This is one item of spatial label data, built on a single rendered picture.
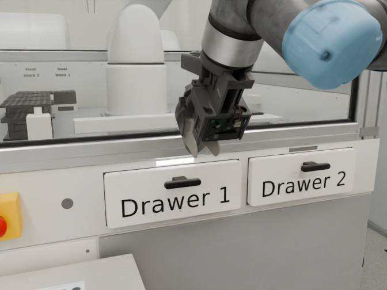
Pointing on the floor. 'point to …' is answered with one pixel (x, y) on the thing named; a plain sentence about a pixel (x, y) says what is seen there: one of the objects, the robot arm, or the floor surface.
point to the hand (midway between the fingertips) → (193, 145)
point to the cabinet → (229, 249)
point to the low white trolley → (74, 272)
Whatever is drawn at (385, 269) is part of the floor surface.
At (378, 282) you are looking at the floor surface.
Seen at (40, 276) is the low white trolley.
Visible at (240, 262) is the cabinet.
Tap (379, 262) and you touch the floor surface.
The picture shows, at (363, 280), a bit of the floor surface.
